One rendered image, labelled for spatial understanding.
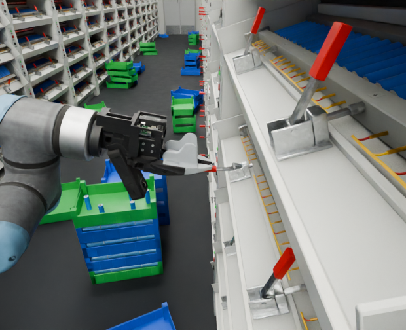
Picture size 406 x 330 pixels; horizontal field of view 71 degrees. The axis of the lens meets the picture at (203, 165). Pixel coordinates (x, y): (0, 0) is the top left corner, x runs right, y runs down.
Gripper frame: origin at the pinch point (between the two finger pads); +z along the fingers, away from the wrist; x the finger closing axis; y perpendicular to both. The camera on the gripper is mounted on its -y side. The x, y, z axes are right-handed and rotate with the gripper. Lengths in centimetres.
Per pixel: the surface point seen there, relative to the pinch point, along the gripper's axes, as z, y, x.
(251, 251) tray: 6.7, -1.0, -18.6
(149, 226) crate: -9, -52, 37
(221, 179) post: 7.9, -13.5, 18.0
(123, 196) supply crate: -23, -51, 51
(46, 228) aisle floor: -64, -93, 67
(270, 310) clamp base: 7.1, -0.2, -27.6
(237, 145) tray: 8.0, -0.1, 12.6
